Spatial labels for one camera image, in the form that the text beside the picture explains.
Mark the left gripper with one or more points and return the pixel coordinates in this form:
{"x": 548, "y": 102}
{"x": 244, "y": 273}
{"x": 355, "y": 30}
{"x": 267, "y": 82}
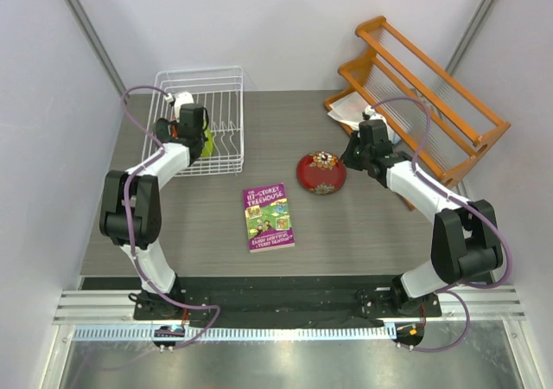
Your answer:
{"x": 203, "y": 137}

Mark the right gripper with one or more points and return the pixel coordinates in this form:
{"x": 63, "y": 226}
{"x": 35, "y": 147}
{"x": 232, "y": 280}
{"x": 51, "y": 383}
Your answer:
{"x": 346, "y": 156}

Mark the lime green plate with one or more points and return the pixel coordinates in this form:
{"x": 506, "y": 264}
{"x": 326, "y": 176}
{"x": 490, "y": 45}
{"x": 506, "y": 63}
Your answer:
{"x": 208, "y": 147}

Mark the red floral plate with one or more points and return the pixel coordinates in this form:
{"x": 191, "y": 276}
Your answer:
{"x": 321, "y": 172}

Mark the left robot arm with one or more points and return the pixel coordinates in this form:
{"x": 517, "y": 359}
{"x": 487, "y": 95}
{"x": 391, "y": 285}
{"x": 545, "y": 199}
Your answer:
{"x": 131, "y": 214}

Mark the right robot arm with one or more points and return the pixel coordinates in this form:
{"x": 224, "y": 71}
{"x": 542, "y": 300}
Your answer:
{"x": 464, "y": 243}

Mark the orange wooden rack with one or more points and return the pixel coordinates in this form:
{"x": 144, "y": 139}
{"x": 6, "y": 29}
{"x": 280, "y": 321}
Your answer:
{"x": 421, "y": 102}

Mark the dark plate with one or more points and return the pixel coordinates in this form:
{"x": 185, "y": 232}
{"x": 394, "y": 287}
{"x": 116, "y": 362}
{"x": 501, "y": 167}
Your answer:
{"x": 163, "y": 130}

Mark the white paper packet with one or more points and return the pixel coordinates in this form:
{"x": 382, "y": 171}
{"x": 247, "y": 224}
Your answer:
{"x": 348, "y": 111}

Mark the purple treehouse book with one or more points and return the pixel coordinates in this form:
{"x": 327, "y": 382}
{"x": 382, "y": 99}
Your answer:
{"x": 267, "y": 218}

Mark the perforated metal strip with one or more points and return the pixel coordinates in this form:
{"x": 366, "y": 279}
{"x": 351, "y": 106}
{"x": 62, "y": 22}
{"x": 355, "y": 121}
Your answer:
{"x": 167, "y": 333}

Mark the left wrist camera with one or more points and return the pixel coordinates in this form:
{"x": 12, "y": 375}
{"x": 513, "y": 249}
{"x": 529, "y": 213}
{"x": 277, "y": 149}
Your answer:
{"x": 176, "y": 101}

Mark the white wire dish rack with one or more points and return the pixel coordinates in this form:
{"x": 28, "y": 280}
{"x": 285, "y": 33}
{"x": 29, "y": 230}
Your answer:
{"x": 220, "y": 90}

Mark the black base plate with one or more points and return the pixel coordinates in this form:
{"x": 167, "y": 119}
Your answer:
{"x": 309, "y": 302}

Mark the aluminium rail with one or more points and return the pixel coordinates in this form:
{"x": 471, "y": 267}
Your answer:
{"x": 80, "y": 307}

